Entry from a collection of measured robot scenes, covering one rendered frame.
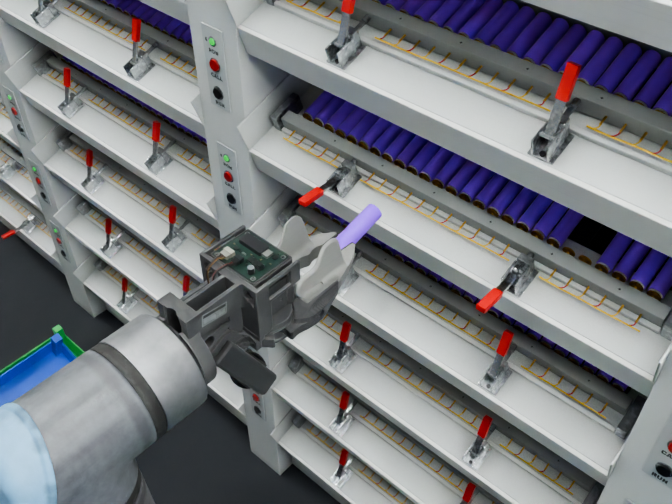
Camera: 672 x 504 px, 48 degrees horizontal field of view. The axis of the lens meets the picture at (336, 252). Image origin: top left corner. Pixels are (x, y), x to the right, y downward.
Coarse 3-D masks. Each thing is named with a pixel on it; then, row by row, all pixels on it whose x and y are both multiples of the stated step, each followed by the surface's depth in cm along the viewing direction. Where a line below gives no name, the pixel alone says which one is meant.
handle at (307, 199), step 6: (336, 174) 97; (330, 180) 97; (336, 180) 97; (324, 186) 96; (330, 186) 96; (312, 192) 95; (318, 192) 95; (300, 198) 94; (306, 198) 94; (312, 198) 94; (300, 204) 94; (306, 204) 94
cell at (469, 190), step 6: (480, 168) 94; (486, 168) 93; (480, 174) 93; (486, 174) 93; (492, 174) 94; (474, 180) 93; (480, 180) 93; (486, 180) 93; (468, 186) 93; (474, 186) 92; (480, 186) 93; (462, 192) 93; (468, 192) 92; (474, 192) 92
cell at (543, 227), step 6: (552, 204) 89; (558, 204) 88; (552, 210) 88; (558, 210) 88; (564, 210) 88; (546, 216) 88; (552, 216) 88; (558, 216) 88; (540, 222) 88; (546, 222) 88; (552, 222) 88; (534, 228) 88; (540, 228) 87; (546, 228) 87; (552, 228) 88; (546, 234) 87
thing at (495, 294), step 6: (510, 276) 85; (516, 276) 85; (504, 282) 84; (510, 282) 84; (498, 288) 83; (504, 288) 83; (492, 294) 82; (498, 294) 82; (480, 300) 82; (486, 300) 82; (492, 300) 82; (480, 306) 81; (486, 306) 81
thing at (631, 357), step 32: (288, 96) 107; (256, 128) 105; (256, 160) 108; (288, 160) 104; (320, 160) 103; (352, 192) 99; (384, 224) 95; (416, 224) 94; (448, 224) 93; (416, 256) 95; (448, 256) 90; (480, 256) 89; (512, 256) 89; (576, 256) 87; (480, 288) 89; (544, 288) 86; (544, 320) 84; (576, 320) 83; (608, 320) 82; (576, 352) 85; (608, 352) 80; (640, 352) 79; (640, 384) 80
